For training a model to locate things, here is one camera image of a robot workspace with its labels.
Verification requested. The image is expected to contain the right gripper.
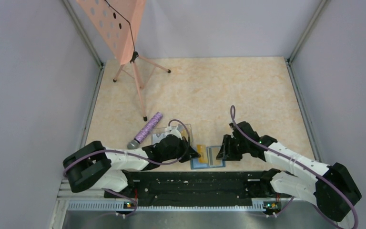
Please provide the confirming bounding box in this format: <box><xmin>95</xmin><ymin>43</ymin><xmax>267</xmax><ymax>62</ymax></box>
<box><xmin>217</xmin><ymin>134</ymin><xmax>249</xmax><ymax>161</ymax></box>

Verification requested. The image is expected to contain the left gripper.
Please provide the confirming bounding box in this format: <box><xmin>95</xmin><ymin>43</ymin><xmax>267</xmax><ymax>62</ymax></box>
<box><xmin>162</xmin><ymin>136</ymin><xmax>201</xmax><ymax>163</ymax></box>

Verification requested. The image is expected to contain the gold credit card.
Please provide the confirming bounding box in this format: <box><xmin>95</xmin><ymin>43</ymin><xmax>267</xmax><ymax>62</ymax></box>
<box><xmin>209</xmin><ymin>146</ymin><xmax>223</xmax><ymax>167</ymax></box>
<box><xmin>197</xmin><ymin>145</ymin><xmax>208</xmax><ymax>164</ymax></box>

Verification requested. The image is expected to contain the blue leather card holder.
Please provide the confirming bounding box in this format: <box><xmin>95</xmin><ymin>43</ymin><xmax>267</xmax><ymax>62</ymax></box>
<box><xmin>190</xmin><ymin>146</ymin><xmax>225</xmax><ymax>170</ymax></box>

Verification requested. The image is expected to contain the clear plastic card box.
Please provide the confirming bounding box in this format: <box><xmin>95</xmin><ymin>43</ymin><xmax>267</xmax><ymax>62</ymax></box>
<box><xmin>150</xmin><ymin>124</ymin><xmax>193</xmax><ymax>145</ymax></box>

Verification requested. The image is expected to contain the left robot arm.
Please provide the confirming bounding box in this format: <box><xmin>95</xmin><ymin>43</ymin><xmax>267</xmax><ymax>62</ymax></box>
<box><xmin>62</xmin><ymin>134</ymin><xmax>201</xmax><ymax>197</ymax></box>

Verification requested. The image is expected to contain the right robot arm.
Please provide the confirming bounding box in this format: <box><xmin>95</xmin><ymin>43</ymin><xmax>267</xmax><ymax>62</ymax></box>
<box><xmin>216</xmin><ymin>122</ymin><xmax>362</xmax><ymax>222</ymax></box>

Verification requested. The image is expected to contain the silver credit card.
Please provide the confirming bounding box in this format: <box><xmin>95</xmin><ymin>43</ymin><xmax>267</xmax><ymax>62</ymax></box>
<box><xmin>152</xmin><ymin>132</ymin><xmax>166</xmax><ymax>144</ymax></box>

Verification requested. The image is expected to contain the purple glitter microphone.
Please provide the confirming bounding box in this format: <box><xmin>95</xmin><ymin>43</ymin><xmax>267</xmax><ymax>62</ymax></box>
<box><xmin>127</xmin><ymin>112</ymin><xmax>163</xmax><ymax>149</ymax></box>

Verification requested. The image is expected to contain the pink music stand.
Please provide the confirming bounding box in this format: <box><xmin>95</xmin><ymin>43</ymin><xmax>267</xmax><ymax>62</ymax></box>
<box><xmin>77</xmin><ymin>0</ymin><xmax>171</xmax><ymax>122</ymax></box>

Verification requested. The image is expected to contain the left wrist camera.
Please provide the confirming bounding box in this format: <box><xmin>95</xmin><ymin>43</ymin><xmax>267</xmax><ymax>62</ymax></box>
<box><xmin>165</xmin><ymin>125</ymin><xmax>182</xmax><ymax>138</ymax></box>

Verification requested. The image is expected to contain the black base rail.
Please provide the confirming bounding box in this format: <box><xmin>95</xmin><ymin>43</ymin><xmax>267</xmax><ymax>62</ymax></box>
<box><xmin>72</xmin><ymin>170</ymin><xmax>325</xmax><ymax>209</ymax></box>

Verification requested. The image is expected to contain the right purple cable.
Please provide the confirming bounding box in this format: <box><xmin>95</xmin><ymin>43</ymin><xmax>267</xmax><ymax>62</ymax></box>
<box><xmin>229</xmin><ymin>105</ymin><xmax>360</xmax><ymax>229</ymax></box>

